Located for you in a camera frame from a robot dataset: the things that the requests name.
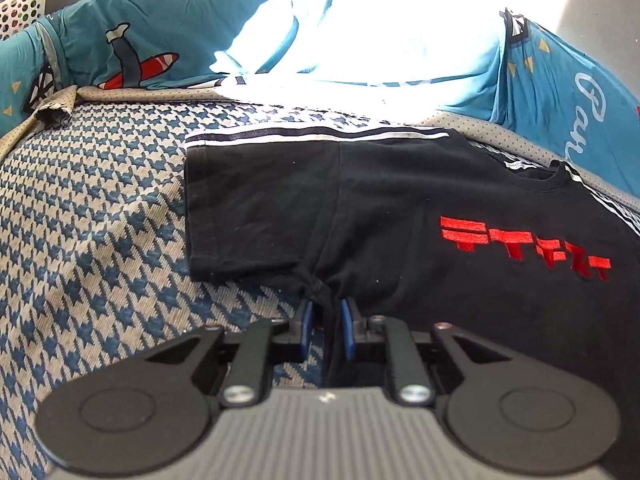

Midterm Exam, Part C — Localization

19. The black garment with white stripes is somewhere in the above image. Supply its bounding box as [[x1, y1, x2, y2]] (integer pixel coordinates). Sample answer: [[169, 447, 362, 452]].
[[184, 126, 639, 479]]

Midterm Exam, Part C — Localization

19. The white perforated laundry basket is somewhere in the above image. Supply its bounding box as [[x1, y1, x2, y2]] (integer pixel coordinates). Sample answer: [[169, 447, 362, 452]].
[[0, 0, 57, 42]]

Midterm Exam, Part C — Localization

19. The houndstooth blue beige mattress cover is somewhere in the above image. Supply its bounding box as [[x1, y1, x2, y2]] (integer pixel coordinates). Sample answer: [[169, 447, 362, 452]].
[[1, 90, 639, 479]]

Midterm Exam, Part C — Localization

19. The blue airplane print pillow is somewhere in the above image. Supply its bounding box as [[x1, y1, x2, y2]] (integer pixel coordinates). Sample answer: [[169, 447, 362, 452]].
[[1, 0, 506, 131], [491, 10, 639, 196]]

